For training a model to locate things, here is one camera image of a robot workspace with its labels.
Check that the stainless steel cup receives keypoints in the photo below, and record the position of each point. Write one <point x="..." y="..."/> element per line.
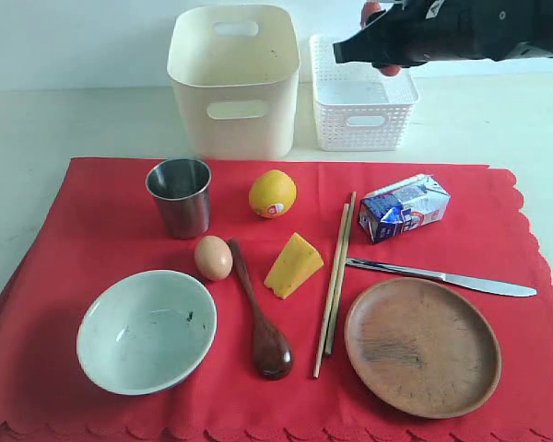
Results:
<point x="180" y="189"/>

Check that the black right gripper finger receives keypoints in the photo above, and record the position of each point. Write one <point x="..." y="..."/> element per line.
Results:
<point x="366" y="46"/>

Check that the dark wooden spoon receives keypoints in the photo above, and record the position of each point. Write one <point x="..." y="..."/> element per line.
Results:
<point x="271" y="351"/>

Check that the silver table knife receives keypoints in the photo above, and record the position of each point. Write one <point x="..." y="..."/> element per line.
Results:
<point x="474" y="283"/>

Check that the orange red sausage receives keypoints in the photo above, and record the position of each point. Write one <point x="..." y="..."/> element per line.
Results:
<point x="390" y="70"/>

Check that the cream plastic storage bin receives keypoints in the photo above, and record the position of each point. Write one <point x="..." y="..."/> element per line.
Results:
<point x="235" y="74"/>

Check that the yellow cheese wedge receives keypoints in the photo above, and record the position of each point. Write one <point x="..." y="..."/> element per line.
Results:
<point x="295" y="264"/>

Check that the round brown wooden plate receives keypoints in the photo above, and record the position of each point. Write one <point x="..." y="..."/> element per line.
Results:
<point x="422" y="348"/>

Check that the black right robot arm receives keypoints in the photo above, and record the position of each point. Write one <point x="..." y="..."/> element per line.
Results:
<point x="505" y="30"/>

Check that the pale green ceramic bowl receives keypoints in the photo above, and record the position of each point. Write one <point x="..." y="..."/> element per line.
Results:
<point x="147" y="332"/>

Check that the brown egg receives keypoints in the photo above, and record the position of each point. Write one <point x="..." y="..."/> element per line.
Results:
<point x="213" y="258"/>

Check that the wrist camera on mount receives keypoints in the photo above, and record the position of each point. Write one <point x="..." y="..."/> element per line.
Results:
<point x="370" y="11"/>

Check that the short wooden chopstick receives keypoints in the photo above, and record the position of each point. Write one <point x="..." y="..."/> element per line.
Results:
<point x="330" y="336"/>

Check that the red scalloped table cloth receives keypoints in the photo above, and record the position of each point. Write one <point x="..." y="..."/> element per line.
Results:
<point x="103" y="226"/>

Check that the blue white milk carton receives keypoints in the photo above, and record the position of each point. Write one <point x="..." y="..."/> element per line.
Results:
<point x="402" y="206"/>

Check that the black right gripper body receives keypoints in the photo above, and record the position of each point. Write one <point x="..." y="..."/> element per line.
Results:
<point x="412" y="33"/>

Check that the white perforated plastic basket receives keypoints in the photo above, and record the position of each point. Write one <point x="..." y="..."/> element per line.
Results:
<point x="355" y="107"/>

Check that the long wooden chopstick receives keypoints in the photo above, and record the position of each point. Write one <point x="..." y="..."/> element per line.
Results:
<point x="330" y="293"/>

